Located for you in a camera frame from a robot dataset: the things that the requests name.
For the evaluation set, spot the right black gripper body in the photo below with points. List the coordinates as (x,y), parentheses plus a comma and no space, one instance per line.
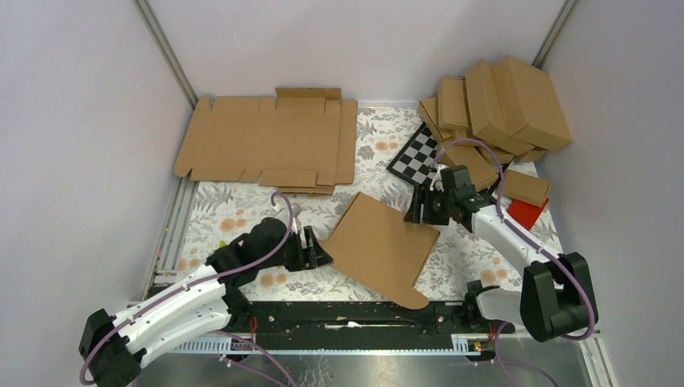
(436,210)

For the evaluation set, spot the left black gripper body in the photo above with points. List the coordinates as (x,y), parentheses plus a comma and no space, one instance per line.
(297,258)

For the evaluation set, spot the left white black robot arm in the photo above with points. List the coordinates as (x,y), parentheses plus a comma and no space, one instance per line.
(115,347)

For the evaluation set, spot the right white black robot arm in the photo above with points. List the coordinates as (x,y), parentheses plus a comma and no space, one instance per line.
(556,298)

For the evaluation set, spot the low folded cardboard box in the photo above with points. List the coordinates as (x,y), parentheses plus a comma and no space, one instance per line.
(496,156)

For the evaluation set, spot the small cardboard box on red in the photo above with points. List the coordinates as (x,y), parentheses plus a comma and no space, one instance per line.
(526,188)

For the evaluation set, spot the large folded cardboard box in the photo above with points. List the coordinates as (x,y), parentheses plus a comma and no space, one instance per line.
(530,105)

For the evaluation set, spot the black white chessboard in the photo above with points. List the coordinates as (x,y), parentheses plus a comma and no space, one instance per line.
(414,160)

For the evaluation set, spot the stack of flat cardboard blanks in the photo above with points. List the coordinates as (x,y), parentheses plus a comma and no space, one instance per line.
(300,140)

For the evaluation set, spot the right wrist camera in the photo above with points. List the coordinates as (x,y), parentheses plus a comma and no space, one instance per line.
(437,182)

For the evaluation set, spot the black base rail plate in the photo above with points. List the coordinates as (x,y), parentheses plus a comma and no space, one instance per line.
(358,327)

